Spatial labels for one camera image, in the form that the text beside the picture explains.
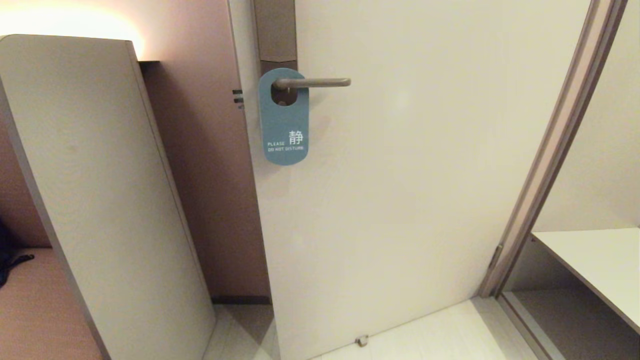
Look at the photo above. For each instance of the blue do-not-disturb door hanger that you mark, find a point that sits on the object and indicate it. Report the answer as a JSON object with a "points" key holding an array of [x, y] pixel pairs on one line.
{"points": [[282, 130]]}

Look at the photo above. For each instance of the cream door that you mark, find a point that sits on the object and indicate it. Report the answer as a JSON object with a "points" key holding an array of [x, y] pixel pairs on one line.
{"points": [[400, 200]]}

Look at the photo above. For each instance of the brown metal lock plate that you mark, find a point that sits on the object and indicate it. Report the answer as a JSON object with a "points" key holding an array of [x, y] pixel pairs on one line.
{"points": [[275, 30]]}

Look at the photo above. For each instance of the small metal door stop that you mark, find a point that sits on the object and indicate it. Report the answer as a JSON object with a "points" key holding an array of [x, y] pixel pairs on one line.
{"points": [[362, 341]]}

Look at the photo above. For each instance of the dark baseboard strip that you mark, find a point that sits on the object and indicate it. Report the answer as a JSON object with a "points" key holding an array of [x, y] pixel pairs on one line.
{"points": [[240, 300]]}

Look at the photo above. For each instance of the beige partition panel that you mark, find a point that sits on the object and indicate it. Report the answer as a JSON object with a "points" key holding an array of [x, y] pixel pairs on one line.
{"points": [[100, 175]]}

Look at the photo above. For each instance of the white shelf board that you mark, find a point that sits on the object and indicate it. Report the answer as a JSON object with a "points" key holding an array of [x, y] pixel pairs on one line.
{"points": [[600, 265]]}

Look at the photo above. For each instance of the black bag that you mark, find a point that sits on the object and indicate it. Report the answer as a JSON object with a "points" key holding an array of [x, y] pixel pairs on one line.
{"points": [[5, 260]]}

